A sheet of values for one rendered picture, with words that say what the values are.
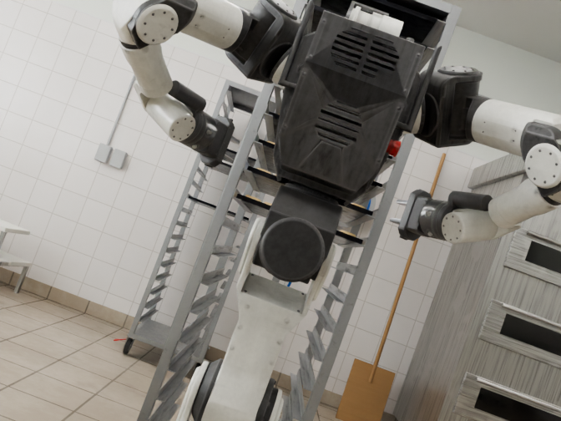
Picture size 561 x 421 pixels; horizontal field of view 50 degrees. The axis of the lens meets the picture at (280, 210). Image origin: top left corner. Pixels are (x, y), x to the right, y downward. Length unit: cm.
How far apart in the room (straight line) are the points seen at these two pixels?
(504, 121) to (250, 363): 69
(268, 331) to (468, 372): 252
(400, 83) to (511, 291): 272
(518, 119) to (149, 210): 369
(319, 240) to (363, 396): 337
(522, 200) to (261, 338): 58
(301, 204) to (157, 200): 351
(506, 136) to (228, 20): 57
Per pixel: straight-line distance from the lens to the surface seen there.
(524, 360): 382
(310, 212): 113
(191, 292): 182
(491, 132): 122
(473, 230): 129
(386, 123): 113
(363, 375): 437
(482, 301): 370
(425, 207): 140
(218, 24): 121
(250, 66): 128
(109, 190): 470
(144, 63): 119
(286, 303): 129
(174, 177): 460
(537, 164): 114
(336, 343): 182
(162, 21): 112
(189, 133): 131
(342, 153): 113
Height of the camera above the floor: 94
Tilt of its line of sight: 3 degrees up
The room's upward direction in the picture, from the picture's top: 20 degrees clockwise
